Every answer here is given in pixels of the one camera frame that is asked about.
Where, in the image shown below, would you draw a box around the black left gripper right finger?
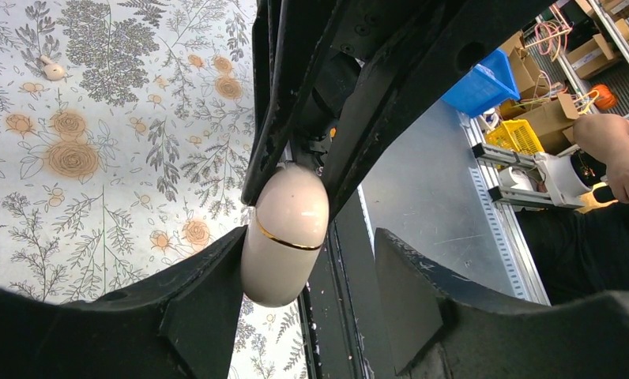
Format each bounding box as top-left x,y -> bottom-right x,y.
375,228 -> 629,378

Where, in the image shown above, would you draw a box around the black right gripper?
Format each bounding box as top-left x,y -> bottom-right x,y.
241,1 -> 551,219

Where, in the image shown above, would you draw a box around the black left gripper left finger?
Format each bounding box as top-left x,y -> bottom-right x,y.
0,227 -> 246,378

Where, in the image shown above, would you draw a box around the beige earbud charging case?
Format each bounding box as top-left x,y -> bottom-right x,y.
240,162 -> 330,308

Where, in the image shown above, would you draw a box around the person hand in background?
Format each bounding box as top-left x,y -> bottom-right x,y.
605,138 -> 629,208

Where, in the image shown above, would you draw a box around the blue plastic bin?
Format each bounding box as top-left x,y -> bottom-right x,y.
441,49 -> 520,118

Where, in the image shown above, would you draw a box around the yellow plastic basket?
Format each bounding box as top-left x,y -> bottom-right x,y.
485,119 -> 545,155

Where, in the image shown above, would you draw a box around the floral table mat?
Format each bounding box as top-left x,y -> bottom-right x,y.
0,0 -> 311,379

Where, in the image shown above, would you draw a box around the cardboard boxes in background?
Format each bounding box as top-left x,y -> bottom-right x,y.
499,1 -> 629,155

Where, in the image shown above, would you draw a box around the beige earbud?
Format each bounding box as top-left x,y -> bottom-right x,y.
40,55 -> 66,81

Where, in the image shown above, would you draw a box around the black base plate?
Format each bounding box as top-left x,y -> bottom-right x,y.
298,191 -> 395,378

